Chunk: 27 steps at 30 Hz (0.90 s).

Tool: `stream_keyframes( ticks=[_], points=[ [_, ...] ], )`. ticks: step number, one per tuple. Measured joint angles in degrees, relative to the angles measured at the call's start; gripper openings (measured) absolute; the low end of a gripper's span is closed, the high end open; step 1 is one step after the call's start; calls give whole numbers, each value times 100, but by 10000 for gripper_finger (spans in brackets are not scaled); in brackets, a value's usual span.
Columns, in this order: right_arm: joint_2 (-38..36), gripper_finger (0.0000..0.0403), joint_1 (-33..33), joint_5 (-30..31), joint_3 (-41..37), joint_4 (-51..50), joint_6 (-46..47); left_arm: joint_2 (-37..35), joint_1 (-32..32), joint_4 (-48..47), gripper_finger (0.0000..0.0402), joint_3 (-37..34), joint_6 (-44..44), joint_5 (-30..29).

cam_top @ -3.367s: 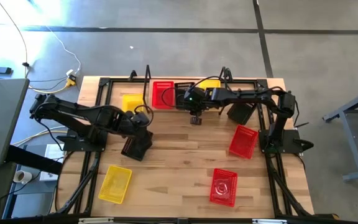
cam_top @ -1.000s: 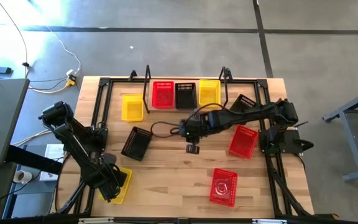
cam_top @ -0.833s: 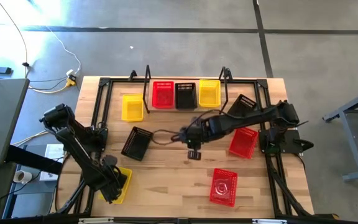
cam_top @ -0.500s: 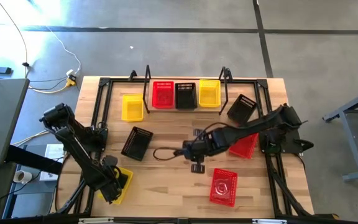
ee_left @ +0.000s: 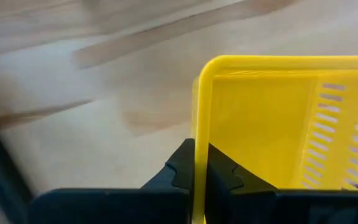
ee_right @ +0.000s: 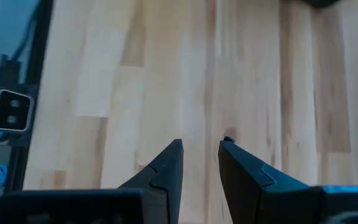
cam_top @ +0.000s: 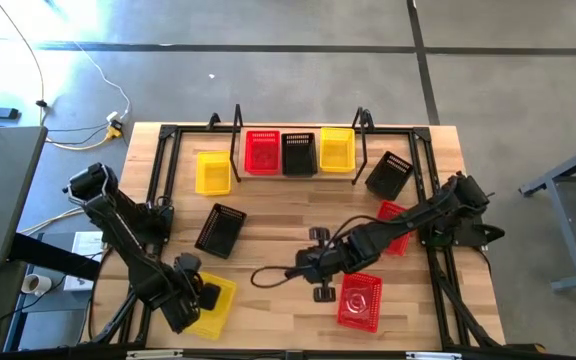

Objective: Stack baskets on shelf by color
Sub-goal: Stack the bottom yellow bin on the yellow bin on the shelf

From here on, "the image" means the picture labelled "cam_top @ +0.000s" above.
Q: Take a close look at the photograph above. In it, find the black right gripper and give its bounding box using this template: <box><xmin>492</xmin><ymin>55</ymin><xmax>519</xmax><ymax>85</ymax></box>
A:
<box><xmin>295</xmin><ymin>226</ymin><xmax>357</xmax><ymax>304</ymax></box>

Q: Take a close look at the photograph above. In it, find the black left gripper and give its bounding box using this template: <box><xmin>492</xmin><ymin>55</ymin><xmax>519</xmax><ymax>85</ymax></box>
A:
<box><xmin>165</xmin><ymin>251</ymin><xmax>222</xmax><ymax>335</ymax></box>

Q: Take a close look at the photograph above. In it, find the yellow plastic mesh basket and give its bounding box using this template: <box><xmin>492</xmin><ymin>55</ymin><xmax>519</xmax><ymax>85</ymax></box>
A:
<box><xmin>194</xmin><ymin>150</ymin><xmax>233</xmax><ymax>197</ymax></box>
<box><xmin>319</xmin><ymin>126</ymin><xmax>357</xmax><ymax>174</ymax></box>
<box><xmin>183</xmin><ymin>271</ymin><xmax>238</xmax><ymax>342</ymax></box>

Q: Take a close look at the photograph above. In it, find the black plastic mesh basket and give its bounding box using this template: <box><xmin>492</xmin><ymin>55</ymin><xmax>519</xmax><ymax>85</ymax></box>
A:
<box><xmin>280</xmin><ymin>132</ymin><xmax>319</xmax><ymax>177</ymax></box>
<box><xmin>193</xmin><ymin>202</ymin><xmax>248</xmax><ymax>260</ymax></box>
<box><xmin>364</xmin><ymin>150</ymin><xmax>415</xmax><ymax>201</ymax></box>

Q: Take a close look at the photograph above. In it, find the red plastic mesh basket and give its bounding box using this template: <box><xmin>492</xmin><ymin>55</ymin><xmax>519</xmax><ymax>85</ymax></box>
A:
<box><xmin>243</xmin><ymin>130</ymin><xmax>282</xmax><ymax>177</ymax></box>
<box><xmin>336</xmin><ymin>272</ymin><xmax>384</xmax><ymax>334</ymax></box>
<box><xmin>376</xmin><ymin>199</ymin><xmax>412</xmax><ymax>257</ymax></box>

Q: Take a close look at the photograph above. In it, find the white paper sheet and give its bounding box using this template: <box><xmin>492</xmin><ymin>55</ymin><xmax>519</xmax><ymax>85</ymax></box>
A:
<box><xmin>62</xmin><ymin>272</ymin><xmax>94</xmax><ymax>293</ymax></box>

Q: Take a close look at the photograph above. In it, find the black side table leg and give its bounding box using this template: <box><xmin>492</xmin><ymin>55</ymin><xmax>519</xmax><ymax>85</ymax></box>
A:
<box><xmin>6</xmin><ymin>232</ymin><xmax>103</xmax><ymax>282</ymax></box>

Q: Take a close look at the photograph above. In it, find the white cup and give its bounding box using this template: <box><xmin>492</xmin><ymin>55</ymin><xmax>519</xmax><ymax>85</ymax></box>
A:
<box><xmin>20</xmin><ymin>273</ymin><xmax>53</xmax><ymax>297</ymax></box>

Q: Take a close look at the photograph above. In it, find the grey side table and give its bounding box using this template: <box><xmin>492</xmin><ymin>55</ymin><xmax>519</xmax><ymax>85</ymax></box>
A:
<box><xmin>0</xmin><ymin>125</ymin><xmax>49</xmax><ymax>271</ymax></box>

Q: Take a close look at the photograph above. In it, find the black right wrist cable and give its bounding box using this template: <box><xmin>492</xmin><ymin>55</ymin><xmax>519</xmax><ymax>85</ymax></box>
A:
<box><xmin>250</xmin><ymin>214</ymin><xmax>387</xmax><ymax>290</ymax></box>

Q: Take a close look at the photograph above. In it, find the silver frame bracket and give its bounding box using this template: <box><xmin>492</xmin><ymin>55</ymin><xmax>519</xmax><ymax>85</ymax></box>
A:
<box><xmin>126</xmin><ymin>349</ymin><xmax>184</xmax><ymax>360</ymax></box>
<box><xmin>406</xmin><ymin>351</ymin><xmax>463</xmax><ymax>360</ymax></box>

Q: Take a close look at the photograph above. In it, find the black aluminium table frame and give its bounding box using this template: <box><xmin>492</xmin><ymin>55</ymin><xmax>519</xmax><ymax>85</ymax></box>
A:
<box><xmin>90</xmin><ymin>113</ymin><xmax>507</xmax><ymax>351</ymax></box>

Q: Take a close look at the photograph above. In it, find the cream floor cable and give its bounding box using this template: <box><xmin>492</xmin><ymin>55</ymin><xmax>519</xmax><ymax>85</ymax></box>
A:
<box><xmin>17</xmin><ymin>204</ymin><xmax>89</xmax><ymax>236</ymax></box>

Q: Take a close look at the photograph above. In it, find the yellow floor cable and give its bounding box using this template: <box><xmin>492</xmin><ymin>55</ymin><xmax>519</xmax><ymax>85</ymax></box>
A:
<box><xmin>45</xmin><ymin>133</ymin><xmax>114</xmax><ymax>152</ymax></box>

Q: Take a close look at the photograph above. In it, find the white floor cable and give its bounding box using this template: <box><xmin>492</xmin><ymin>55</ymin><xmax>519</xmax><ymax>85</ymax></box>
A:
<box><xmin>42</xmin><ymin>0</ymin><xmax>133</xmax><ymax>121</ymax></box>

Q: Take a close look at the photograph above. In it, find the blue-grey metal table frame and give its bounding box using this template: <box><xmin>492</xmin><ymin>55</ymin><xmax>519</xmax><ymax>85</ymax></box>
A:
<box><xmin>517</xmin><ymin>137</ymin><xmax>576</xmax><ymax>294</ymax></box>

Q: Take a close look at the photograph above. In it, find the grey floor cable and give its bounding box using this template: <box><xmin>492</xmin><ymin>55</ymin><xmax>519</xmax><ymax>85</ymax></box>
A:
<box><xmin>0</xmin><ymin>0</ymin><xmax>47</xmax><ymax>126</ymax></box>

